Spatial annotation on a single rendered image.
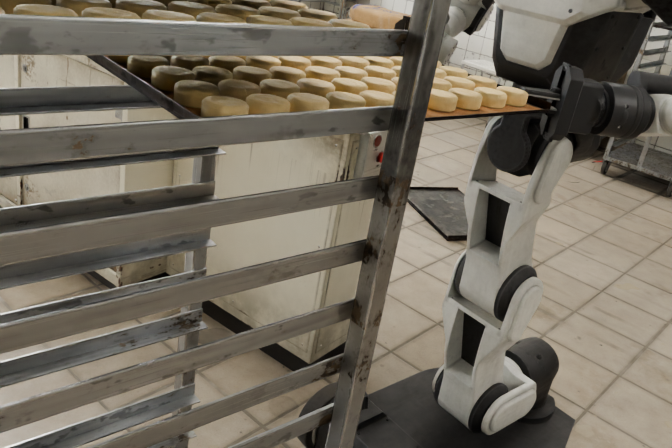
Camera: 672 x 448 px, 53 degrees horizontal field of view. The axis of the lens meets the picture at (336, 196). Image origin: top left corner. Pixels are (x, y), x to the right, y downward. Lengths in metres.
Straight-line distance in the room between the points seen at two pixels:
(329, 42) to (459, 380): 1.17
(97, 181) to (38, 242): 1.74
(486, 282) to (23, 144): 1.16
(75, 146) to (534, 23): 0.95
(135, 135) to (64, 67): 1.80
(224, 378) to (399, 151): 1.47
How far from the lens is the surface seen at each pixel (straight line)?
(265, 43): 0.67
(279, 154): 1.96
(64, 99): 1.06
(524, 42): 1.36
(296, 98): 0.78
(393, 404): 1.91
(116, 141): 0.62
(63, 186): 2.56
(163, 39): 0.61
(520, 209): 1.43
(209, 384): 2.14
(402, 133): 0.80
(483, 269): 1.55
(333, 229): 1.89
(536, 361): 1.94
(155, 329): 1.32
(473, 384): 1.70
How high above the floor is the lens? 1.35
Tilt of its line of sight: 22 degrees down
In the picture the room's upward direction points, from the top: 10 degrees clockwise
